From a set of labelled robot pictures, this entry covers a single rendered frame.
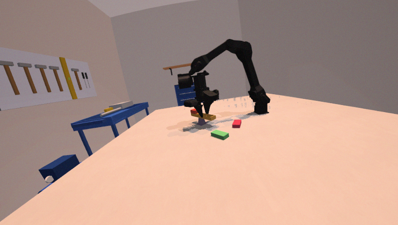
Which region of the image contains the green rectangular block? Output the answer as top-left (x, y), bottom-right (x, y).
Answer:
top-left (211, 130), bottom-right (229, 140)

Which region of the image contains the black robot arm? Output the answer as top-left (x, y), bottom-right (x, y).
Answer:
top-left (178, 39), bottom-right (271, 115)

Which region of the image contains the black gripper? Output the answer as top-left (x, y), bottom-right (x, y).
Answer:
top-left (184, 85), bottom-right (214, 117)

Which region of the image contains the red flat bar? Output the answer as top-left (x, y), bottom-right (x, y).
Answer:
top-left (232, 120), bottom-right (241, 128)

